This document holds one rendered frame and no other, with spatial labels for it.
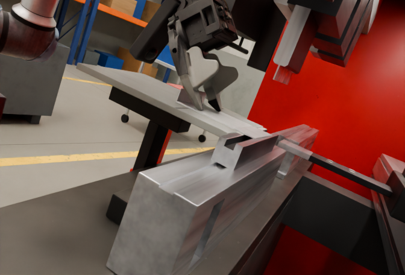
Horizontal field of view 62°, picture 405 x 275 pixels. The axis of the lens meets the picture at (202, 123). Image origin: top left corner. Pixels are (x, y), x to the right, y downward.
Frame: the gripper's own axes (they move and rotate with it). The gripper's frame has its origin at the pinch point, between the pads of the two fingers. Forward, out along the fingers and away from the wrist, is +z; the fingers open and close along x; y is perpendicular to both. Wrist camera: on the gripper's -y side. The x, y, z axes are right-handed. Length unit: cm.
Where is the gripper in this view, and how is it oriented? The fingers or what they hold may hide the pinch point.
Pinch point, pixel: (204, 105)
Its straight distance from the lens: 52.0
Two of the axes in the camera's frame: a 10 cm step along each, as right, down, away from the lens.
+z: 2.6, 9.6, -1.3
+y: 8.5, -3.0, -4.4
